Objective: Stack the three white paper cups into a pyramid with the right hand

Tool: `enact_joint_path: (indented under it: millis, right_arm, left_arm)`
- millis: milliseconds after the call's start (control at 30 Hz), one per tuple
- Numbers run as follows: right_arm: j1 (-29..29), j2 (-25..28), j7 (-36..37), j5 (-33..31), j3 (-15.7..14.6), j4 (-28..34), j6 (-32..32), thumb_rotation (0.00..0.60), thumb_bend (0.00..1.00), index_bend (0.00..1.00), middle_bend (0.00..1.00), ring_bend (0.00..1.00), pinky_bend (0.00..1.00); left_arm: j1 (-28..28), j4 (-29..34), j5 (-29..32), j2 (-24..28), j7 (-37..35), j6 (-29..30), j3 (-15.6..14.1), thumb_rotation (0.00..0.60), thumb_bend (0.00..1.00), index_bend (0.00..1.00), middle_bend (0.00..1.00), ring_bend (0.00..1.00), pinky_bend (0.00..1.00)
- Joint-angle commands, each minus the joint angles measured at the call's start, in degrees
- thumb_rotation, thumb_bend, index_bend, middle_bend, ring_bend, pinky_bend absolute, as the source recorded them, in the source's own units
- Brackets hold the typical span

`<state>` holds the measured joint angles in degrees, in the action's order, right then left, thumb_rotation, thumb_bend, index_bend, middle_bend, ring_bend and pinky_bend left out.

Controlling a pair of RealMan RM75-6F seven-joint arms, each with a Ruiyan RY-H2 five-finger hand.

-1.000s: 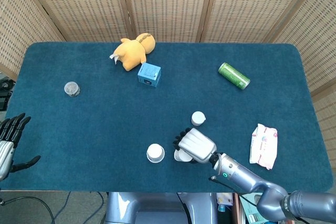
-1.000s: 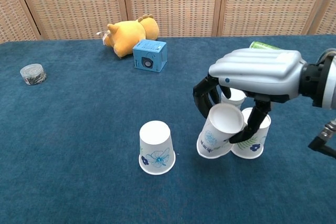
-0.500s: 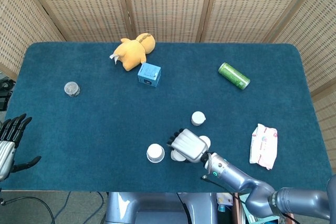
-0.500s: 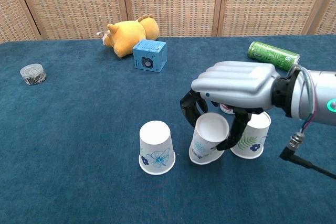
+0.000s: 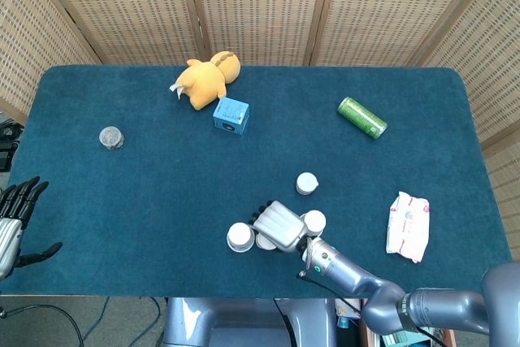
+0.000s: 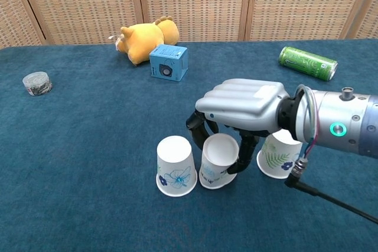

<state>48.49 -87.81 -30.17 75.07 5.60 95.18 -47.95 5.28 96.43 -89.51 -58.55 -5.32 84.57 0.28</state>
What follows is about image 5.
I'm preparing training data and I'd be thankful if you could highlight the white floral paper cup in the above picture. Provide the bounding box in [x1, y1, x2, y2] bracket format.
[226, 222, 256, 254]
[254, 232, 280, 251]
[300, 210, 327, 238]

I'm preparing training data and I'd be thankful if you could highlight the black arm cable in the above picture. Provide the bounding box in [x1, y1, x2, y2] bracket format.
[297, 269, 365, 318]

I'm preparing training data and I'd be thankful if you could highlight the white printed packet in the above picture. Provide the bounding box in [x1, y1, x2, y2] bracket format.
[335, 297, 362, 319]

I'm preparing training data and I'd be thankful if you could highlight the yellow plush toy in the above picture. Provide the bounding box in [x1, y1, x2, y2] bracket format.
[169, 50, 241, 111]

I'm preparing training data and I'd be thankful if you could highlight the teal product box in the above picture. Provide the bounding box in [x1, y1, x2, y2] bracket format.
[381, 331, 426, 347]

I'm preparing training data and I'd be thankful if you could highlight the black electronics pile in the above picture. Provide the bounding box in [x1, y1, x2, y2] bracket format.
[0, 117, 21, 173]

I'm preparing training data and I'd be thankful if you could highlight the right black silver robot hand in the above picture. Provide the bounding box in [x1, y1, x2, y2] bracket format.
[247, 199, 310, 254]

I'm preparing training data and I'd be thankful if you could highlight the dark blue table cloth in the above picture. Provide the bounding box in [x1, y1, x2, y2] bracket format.
[0, 64, 514, 303]

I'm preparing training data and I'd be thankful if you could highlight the grey robot torso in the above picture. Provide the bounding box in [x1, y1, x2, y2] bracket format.
[162, 297, 338, 347]

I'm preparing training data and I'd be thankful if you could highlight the green drink can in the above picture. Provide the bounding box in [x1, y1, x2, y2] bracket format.
[337, 96, 388, 140]

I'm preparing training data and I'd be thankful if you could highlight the small white plastic jar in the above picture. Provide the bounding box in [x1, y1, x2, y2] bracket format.
[295, 171, 319, 196]

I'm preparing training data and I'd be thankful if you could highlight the light blue cardboard box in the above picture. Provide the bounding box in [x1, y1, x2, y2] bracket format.
[212, 97, 251, 136]

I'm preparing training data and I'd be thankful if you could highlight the clear round plastic jar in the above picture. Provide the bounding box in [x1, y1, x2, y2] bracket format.
[98, 126, 125, 151]

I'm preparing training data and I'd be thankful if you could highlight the pink white wet wipes pack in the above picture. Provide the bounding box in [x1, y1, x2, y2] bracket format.
[384, 191, 431, 264]

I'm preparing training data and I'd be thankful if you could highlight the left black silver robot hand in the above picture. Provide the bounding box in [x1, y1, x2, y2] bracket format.
[0, 176, 64, 280]

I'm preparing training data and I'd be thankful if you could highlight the wicker folding screen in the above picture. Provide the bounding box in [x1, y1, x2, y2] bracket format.
[0, 0, 520, 253]

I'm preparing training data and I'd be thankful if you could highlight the blue floor cable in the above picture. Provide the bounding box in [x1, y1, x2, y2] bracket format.
[79, 297, 111, 344]

